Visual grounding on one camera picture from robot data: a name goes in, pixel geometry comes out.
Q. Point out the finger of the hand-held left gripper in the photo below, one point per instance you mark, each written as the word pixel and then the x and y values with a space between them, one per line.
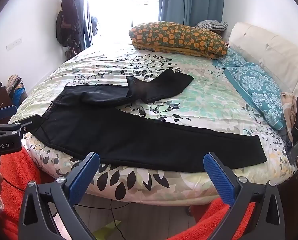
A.
pixel 5 112
pixel 26 124

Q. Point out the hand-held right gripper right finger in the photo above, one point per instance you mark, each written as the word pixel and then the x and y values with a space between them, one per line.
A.
pixel 219 180

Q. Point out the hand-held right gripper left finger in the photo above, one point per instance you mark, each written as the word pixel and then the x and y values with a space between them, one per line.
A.
pixel 85 177

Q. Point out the black pants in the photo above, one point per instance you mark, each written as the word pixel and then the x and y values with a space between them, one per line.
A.
pixel 114 130

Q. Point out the dark brown cabinet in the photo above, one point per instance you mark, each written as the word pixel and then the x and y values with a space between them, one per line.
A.
pixel 0 97

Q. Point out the pile of mixed clothes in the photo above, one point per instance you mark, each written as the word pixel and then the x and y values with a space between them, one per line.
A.
pixel 16 85

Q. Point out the person's orange fleece clothing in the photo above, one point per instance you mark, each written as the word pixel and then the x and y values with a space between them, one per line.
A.
pixel 16 175

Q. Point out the yellow green floor item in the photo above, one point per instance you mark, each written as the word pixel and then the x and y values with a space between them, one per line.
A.
pixel 106 232

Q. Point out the bed with leaf print sheet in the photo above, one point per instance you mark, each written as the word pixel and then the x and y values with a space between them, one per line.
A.
pixel 209 100

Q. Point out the black smartphone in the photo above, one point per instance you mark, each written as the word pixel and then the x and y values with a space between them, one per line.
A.
pixel 297 148

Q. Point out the beige cloth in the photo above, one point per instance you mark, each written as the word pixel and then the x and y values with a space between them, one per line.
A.
pixel 287 110

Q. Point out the teal damask pillow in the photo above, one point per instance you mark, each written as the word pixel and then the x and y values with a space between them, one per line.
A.
pixel 259 87
pixel 232 58

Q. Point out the dark hanging clothes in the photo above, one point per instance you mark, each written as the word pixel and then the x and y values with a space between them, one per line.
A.
pixel 69 5

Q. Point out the blue curtain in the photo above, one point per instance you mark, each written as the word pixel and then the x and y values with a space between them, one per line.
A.
pixel 189 0
pixel 84 5

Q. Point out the cream padded headboard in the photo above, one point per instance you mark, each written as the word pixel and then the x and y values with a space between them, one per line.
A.
pixel 271 52

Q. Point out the orange floral folded quilt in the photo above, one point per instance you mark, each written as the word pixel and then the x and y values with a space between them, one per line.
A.
pixel 176 35

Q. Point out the bright window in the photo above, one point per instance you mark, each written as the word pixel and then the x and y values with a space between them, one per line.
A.
pixel 119 5

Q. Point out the checked grey white cloth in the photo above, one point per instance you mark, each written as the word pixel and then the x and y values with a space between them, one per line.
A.
pixel 211 25

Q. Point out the white wall plate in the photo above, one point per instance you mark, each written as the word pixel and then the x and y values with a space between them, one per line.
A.
pixel 14 44

